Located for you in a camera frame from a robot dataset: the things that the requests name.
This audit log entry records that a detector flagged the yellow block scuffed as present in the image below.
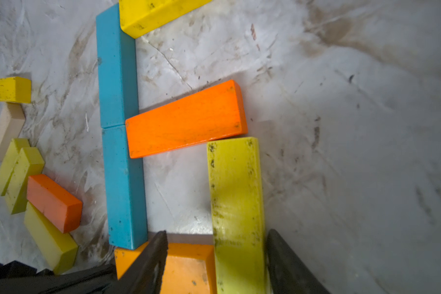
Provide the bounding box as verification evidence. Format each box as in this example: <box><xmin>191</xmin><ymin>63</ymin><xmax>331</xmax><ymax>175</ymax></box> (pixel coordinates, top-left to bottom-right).
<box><xmin>119</xmin><ymin>0</ymin><xmax>210</xmax><ymax>39</ymax></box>

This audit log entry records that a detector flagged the teal block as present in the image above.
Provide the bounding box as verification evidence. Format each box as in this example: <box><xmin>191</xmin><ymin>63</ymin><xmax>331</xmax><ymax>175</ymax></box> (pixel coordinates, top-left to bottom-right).
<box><xmin>102</xmin><ymin>125</ymin><xmax>148</xmax><ymax>250</ymax></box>
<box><xmin>96</xmin><ymin>4</ymin><xmax>139</xmax><ymax>129</ymax></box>

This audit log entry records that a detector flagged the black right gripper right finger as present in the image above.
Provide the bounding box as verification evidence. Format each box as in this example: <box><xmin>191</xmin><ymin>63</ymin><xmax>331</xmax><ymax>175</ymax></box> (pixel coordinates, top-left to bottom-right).
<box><xmin>266</xmin><ymin>229</ymin><xmax>330</xmax><ymax>294</ymax></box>

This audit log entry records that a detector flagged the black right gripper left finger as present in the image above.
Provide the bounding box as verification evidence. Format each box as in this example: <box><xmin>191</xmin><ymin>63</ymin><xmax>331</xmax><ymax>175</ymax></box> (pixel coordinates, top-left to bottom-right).
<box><xmin>105</xmin><ymin>231</ymin><xmax>169</xmax><ymax>294</ymax></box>

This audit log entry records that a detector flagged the yellow-green block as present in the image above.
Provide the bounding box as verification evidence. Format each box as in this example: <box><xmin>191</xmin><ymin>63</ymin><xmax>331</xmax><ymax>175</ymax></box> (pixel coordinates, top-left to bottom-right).
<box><xmin>207</xmin><ymin>137</ymin><xmax>268</xmax><ymax>294</ymax></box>

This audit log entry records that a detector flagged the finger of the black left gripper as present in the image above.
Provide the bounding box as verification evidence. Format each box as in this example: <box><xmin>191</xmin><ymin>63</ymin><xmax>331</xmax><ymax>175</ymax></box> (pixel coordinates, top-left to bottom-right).
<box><xmin>0</xmin><ymin>261</ymin><xmax>116</xmax><ymax>294</ymax></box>

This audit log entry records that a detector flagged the natural wood block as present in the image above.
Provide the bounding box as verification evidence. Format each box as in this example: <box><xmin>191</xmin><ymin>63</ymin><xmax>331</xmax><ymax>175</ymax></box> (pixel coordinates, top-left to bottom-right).
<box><xmin>0</xmin><ymin>102</ymin><xmax>26</xmax><ymax>161</ymax></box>

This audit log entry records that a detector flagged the yellow block lowest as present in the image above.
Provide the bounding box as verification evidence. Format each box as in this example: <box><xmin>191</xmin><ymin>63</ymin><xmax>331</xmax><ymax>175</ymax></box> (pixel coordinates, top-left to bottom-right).
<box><xmin>24</xmin><ymin>202</ymin><xmax>78</xmax><ymax>275</ymax></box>

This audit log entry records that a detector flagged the orange block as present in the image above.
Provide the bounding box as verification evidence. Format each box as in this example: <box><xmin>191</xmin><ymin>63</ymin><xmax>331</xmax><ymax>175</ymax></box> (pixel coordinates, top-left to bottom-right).
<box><xmin>115</xmin><ymin>242</ymin><xmax>218</xmax><ymax>294</ymax></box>
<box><xmin>27</xmin><ymin>174</ymin><xmax>83</xmax><ymax>233</ymax></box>
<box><xmin>126</xmin><ymin>80</ymin><xmax>248</xmax><ymax>159</ymax></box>

